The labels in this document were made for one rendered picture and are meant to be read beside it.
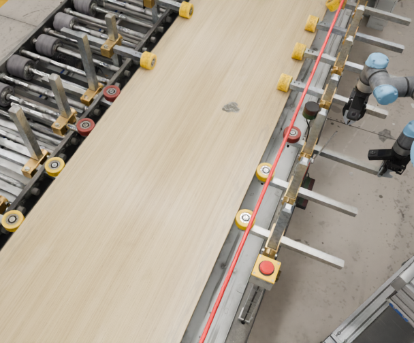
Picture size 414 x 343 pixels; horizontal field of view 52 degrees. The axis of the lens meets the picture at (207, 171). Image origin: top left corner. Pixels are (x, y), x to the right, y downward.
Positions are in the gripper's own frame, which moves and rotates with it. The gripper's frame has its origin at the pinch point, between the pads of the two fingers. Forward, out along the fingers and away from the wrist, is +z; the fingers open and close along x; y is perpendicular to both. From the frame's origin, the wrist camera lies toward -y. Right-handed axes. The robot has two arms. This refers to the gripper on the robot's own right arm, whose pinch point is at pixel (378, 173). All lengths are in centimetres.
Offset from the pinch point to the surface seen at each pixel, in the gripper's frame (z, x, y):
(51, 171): -8, -63, -128
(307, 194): -2.9, -25.8, -26.8
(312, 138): -14.9, -5.7, -32.9
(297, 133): -7.7, 0.2, -40.1
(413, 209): 83, 51, 46
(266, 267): -40, -80, -33
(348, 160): -3.3, -1.3, -14.6
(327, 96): -16.7, 19.3, -33.1
